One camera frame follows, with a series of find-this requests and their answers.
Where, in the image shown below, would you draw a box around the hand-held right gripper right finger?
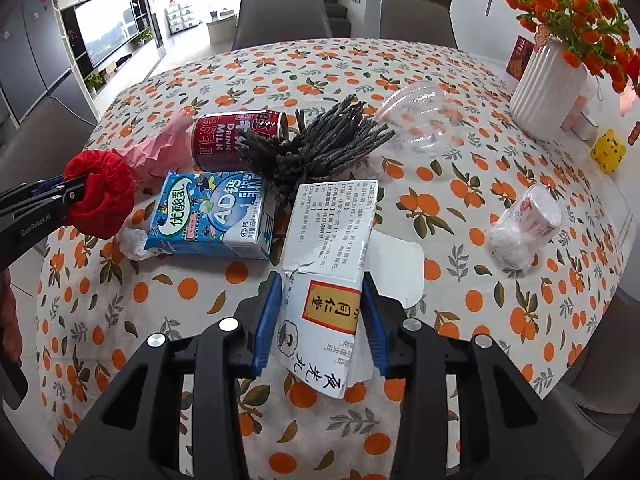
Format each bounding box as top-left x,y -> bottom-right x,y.
361,270 -> 586,480

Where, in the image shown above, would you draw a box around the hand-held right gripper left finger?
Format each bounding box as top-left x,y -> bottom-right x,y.
52,271 -> 283,480

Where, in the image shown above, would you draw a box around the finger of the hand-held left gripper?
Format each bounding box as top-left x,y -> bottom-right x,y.
37,176 -> 88,222
0,174 -> 68,201

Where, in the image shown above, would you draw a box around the red fabric scrunchie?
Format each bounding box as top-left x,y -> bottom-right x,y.
64,150 -> 136,238

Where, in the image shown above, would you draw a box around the white medicine box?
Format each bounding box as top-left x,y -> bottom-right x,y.
274,176 -> 426,401

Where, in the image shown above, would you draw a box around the blue milk carton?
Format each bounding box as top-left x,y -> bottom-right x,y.
144,171 -> 275,261

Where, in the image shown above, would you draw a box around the person's left hand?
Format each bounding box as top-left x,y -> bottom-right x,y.
0,267 -> 25,363

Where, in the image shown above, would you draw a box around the white crumpled plastic bag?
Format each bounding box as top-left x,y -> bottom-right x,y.
119,226 -> 153,262

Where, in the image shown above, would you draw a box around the pink plastic bag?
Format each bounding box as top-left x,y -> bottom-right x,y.
117,110 -> 193,183

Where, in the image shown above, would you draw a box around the grey refrigerator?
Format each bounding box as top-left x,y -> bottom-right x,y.
0,0 -> 86,126

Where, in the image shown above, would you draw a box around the red drink can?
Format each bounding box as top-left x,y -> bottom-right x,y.
189,110 -> 290,172

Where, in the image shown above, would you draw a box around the flat screen television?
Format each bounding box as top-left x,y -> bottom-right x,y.
75,0 -> 143,68

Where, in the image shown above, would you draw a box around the bundle of dark sticks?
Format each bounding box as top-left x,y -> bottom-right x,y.
240,96 -> 396,206

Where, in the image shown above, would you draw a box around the paper cup in plastic bag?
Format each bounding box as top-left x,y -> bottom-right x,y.
489,185 -> 563,271

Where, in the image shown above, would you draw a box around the white drawer unit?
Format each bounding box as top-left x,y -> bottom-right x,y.
167,2 -> 198,36

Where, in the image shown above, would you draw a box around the clear plastic bottle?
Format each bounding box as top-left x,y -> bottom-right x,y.
372,81 -> 451,153

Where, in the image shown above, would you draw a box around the round coffee table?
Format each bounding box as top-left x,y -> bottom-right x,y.
206,14 -> 238,46

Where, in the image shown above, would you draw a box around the orange print tablecloth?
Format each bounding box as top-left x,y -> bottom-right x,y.
35,37 -> 631,480

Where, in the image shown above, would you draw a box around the small white box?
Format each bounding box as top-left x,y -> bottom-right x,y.
572,112 -> 601,141

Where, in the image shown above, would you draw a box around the yellow tiger toy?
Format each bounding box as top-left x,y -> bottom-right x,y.
591,129 -> 626,175

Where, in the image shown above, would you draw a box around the white ribbed vase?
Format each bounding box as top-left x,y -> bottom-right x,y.
509,40 -> 590,142

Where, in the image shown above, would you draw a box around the pink container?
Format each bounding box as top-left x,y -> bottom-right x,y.
562,94 -> 588,133

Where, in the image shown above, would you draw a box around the red gift box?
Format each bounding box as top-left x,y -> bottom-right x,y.
504,35 -> 538,82

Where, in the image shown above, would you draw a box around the orange artificial flowers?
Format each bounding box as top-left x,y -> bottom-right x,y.
475,0 -> 640,93

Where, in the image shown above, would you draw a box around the television wall unit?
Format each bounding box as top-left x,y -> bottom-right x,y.
52,0 -> 161,93

